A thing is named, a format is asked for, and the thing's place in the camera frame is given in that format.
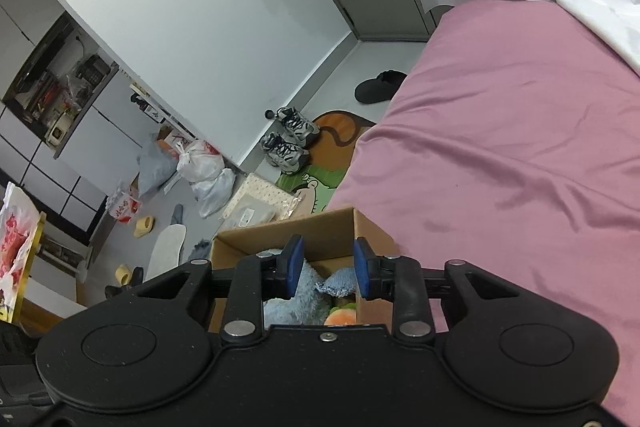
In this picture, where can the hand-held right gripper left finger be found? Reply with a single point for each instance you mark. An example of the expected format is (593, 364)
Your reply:
(292, 267)

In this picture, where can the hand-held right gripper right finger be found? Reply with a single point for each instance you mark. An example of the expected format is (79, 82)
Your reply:
(361, 267)

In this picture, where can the blue knitted soft toy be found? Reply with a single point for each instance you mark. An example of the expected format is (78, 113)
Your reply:
(340, 284)

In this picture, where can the brown cardboard box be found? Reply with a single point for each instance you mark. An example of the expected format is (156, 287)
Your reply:
(370, 227)

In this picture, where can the green plush toy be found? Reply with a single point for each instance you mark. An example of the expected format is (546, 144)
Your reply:
(345, 305)

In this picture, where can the orange plush toy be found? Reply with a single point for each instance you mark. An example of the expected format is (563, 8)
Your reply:
(342, 318)

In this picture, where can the clear plastic bedding package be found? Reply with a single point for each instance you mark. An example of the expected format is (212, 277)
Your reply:
(250, 219)

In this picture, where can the beige dotted package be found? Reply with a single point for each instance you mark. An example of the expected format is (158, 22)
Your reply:
(260, 192)

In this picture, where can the grey sneaker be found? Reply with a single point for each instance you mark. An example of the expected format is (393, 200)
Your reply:
(285, 153)
(297, 124)

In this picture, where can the dark slipper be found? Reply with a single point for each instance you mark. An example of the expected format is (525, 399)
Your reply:
(112, 291)

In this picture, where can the white oval pad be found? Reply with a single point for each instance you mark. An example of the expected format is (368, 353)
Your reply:
(167, 249)

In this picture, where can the grey sock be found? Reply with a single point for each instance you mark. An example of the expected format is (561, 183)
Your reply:
(176, 213)

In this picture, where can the green cartoon floor mat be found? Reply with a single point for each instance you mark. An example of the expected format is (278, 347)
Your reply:
(325, 142)

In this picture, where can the yellow slipper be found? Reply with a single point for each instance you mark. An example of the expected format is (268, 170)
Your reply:
(122, 276)
(144, 227)

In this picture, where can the white plastic bag red print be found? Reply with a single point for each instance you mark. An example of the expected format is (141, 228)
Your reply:
(200, 159)

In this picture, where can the grey plastic bag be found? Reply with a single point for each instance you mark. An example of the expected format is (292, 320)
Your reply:
(152, 167)

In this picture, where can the pink bed sheet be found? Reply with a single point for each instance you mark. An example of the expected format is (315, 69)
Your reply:
(500, 157)

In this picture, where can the water bottle pack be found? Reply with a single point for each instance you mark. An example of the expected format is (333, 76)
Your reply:
(125, 207)

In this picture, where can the black slipper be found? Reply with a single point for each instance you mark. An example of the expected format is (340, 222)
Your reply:
(377, 88)

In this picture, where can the white narrow rack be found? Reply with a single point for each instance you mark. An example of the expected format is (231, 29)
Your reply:
(160, 112)

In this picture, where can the white cabinet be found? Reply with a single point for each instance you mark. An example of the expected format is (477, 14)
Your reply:
(90, 167)

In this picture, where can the cluttered wall shelf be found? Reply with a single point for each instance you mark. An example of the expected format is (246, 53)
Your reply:
(60, 87)

